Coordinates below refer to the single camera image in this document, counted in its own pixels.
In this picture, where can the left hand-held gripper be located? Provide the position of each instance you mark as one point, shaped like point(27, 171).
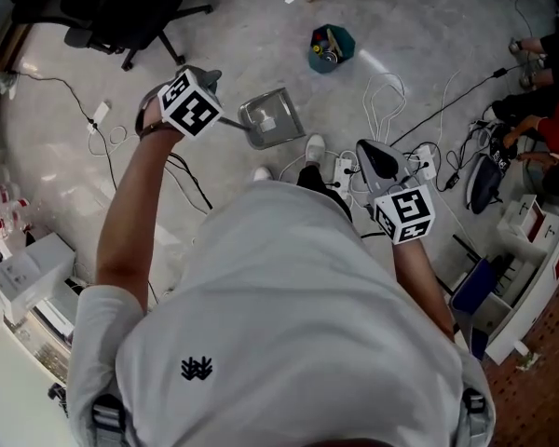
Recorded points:
point(191, 107)

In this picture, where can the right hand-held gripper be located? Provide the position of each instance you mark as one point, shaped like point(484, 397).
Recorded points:
point(405, 212)

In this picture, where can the grey metal dustpan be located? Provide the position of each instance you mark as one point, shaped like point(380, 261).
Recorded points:
point(284, 114)

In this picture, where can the teal waste bin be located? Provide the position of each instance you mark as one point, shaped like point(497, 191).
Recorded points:
point(326, 67)

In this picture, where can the person's right forearm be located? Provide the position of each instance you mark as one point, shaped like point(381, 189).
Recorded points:
point(421, 287)

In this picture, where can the person's left forearm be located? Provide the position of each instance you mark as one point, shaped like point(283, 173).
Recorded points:
point(130, 203)

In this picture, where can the person's left hand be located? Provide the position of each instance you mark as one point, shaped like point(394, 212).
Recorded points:
point(153, 112)

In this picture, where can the person's black trousers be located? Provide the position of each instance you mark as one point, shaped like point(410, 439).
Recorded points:
point(321, 189)

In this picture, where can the person's right white shoe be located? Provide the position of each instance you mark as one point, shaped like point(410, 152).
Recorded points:
point(314, 147)

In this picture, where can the person's white shoe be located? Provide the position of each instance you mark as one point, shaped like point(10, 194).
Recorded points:
point(262, 173)
point(314, 147)

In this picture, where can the small black power adapter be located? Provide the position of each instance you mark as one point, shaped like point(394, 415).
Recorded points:
point(452, 182)

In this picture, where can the dark wristband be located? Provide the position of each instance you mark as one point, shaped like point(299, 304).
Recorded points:
point(156, 129)

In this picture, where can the grey capsule backpack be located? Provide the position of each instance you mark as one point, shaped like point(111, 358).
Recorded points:
point(482, 184)

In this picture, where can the black mesh office chair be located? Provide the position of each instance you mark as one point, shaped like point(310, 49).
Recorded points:
point(121, 7)

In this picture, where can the yellow round lid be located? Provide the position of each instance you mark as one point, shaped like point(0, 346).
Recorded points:
point(316, 49)

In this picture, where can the person's left white shoe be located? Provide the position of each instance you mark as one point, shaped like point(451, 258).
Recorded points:
point(262, 173)

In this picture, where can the spare hand-held gripper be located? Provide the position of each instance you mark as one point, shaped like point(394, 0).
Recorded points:
point(498, 154)

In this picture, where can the white red drawer box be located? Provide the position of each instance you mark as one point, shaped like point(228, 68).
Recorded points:
point(517, 214)

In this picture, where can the blue chair with black legs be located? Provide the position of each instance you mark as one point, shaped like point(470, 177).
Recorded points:
point(473, 291)

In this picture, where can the person's white t-shirt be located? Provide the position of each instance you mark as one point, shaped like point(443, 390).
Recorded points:
point(284, 319)

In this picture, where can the white cabinet with red label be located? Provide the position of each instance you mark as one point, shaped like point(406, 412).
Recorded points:
point(535, 296)

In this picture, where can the small white cup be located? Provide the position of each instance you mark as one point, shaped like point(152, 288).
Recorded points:
point(520, 346)

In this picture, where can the pack of water bottles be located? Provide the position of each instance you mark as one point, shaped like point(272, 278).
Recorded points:
point(0, 203)

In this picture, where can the small green plant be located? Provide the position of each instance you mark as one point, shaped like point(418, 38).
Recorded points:
point(526, 363)

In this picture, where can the white cardboard box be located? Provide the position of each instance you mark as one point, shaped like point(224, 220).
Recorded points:
point(28, 273)

